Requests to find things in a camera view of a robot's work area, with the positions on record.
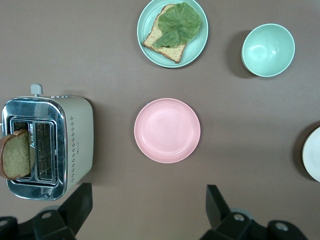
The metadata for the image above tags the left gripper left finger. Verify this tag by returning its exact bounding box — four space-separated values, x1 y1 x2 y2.
32 182 94 240

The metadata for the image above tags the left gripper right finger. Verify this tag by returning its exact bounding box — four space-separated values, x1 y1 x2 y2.
199 184 271 240

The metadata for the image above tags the pink plate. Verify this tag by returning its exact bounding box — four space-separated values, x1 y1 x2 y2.
133 97 201 164

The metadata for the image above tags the bread slice in toaster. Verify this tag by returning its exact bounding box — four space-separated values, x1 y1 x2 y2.
0 129 32 181

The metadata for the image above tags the beige chrome toaster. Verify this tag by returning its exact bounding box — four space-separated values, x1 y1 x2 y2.
1 83 95 202

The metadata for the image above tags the beige plate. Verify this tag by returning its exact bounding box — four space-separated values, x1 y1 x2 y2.
301 126 320 183

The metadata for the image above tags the brown table cloth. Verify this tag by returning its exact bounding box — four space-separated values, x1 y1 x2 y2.
0 0 320 240

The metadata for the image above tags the green plate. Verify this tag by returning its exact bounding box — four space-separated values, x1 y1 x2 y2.
136 0 209 69

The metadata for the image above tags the bread slice under lettuce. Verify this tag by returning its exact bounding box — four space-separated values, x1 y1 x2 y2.
142 4 189 64

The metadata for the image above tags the green bowl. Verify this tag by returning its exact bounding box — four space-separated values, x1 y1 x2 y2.
241 23 296 78

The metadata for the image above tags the green lettuce leaf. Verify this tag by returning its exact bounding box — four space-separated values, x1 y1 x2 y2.
152 1 202 49

